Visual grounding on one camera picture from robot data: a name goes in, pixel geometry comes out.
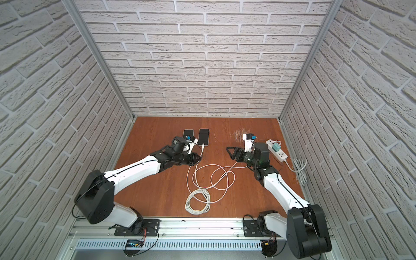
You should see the black phone pink case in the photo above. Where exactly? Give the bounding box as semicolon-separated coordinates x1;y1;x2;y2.
198;128;210;146

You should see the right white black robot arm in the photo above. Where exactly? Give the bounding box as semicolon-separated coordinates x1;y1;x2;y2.
226;139;332;259

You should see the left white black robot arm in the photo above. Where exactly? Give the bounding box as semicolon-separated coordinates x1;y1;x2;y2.
73;137;202;230

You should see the teal charger adapter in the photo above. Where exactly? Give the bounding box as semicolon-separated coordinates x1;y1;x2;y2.
271;142;281;152

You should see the white power strip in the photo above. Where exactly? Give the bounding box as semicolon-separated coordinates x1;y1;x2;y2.
265;139;288;162

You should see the right black round connector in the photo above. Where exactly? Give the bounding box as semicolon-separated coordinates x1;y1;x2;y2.
261;240;278;258

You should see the left small circuit board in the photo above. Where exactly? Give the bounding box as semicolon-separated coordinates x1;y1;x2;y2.
125;239;145;249

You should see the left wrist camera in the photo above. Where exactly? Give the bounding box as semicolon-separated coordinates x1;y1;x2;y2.
185;135;198;154

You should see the black phone mint frame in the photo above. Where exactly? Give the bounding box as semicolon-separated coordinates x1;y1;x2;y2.
183;129;194;140

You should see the white power strip cord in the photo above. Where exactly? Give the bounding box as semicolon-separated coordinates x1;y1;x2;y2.
283;158;309;186

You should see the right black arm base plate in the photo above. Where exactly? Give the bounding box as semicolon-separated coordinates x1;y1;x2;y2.
242;211;287;239

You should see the aluminium front rail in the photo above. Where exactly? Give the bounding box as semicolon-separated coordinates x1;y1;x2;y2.
68;217;284;241

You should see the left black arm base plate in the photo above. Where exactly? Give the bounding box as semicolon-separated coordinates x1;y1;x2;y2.
114;219;161;237

